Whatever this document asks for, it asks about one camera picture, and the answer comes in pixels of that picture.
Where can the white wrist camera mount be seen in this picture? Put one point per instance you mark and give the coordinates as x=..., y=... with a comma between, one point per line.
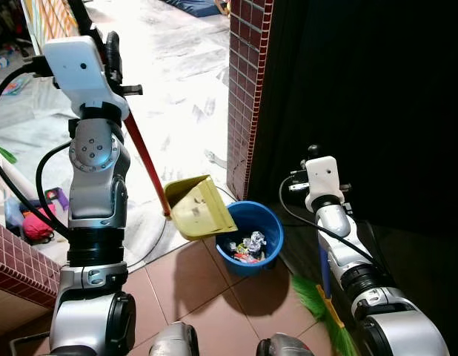
x=323, y=178
x=81, y=70

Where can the white pipe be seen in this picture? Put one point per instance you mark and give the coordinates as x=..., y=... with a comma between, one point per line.
x=10, y=178

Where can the blue plastic bucket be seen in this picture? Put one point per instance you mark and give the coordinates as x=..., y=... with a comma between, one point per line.
x=264, y=217

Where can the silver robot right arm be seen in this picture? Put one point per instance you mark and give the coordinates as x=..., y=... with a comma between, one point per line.
x=340, y=230

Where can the silver robot left leg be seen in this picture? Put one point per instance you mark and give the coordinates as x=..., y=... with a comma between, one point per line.
x=173, y=341

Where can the silver robot leg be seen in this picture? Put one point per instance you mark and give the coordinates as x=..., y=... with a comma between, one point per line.
x=284, y=347
x=173, y=341

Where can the silver robot right leg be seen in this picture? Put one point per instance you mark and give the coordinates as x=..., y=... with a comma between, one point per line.
x=284, y=347

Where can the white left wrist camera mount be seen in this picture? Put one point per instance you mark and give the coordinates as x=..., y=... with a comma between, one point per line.
x=81, y=70

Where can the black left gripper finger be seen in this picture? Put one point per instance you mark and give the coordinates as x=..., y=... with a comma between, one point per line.
x=115, y=50

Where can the blue floor mat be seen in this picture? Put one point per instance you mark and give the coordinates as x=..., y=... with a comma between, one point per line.
x=192, y=6

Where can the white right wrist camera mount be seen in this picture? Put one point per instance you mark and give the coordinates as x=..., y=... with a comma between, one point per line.
x=323, y=178

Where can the orange striped rack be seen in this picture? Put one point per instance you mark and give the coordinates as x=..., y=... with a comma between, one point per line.
x=55, y=15

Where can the dark door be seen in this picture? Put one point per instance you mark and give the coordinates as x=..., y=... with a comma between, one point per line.
x=362, y=89

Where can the red snack wrapper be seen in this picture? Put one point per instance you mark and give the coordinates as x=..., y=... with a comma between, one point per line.
x=244, y=257

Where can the crumpled silver foil wrapper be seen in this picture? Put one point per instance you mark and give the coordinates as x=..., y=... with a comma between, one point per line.
x=255, y=241

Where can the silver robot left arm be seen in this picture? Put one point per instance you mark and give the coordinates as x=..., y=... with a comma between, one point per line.
x=99, y=193

